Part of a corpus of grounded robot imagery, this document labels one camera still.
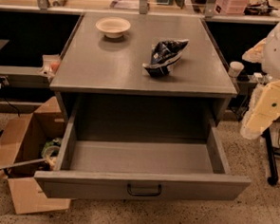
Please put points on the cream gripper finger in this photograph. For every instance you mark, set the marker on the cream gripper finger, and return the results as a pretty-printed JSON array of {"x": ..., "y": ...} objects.
[{"x": 255, "y": 53}]

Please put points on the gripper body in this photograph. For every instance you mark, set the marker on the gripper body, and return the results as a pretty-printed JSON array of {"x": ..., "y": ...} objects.
[{"x": 263, "y": 109}]

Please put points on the blue chip bag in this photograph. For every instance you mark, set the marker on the blue chip bag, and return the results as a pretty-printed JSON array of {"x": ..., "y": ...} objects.
[{"x": 163, "y": 56}]

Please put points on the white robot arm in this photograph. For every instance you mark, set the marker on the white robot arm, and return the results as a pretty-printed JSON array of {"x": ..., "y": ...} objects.
[{"x": 271, "y": 54}]

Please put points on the grey drawer cabinet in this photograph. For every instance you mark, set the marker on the grey drawer cabinet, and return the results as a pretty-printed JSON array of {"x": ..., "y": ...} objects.
[{"x": 93, "y": 64}]

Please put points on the open grey top drawer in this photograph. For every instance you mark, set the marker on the open grey top drawer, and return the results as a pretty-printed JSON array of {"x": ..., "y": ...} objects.
[{"x": 112, "y": 140}]

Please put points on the plastic bag with red item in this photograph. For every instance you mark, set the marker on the plastic bag with red item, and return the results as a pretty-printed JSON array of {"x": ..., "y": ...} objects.
[{"x": 50, "y": 65}]

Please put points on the white lidded bottle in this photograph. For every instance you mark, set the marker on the white lidded bottle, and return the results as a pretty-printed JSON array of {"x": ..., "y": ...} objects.
[{"x": 235, "y": 69}]

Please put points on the pink storage box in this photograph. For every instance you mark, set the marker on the pink storage box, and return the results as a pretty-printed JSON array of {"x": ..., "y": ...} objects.
[{"x": 230, "y": 6}]

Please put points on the black stand leg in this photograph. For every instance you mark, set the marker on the black stand leg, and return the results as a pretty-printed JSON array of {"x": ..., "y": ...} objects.
[{"x": 272, "y": 179}]

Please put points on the white paper bowl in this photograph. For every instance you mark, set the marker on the white paper bowl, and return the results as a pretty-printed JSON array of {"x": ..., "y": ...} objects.
[{"x": 113, "y": 27}]

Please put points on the tape roll in box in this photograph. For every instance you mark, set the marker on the tape roll in box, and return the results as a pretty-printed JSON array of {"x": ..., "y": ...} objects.
[{"x": 51, "y": 151}]

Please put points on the open cardboard box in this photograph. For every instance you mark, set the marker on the open cardboard box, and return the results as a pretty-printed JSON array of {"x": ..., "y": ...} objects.
[{"x": 23, "y": 139}]

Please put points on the grey reacher grabber tool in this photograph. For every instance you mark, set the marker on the grey reacher grabber tool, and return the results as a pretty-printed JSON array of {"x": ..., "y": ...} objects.
[{"x": 13, "y": 167}]

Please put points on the black drawer handle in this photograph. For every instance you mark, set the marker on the black drawer handle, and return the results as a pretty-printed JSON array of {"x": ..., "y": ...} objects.
[{"x": 143, "y": 191}]

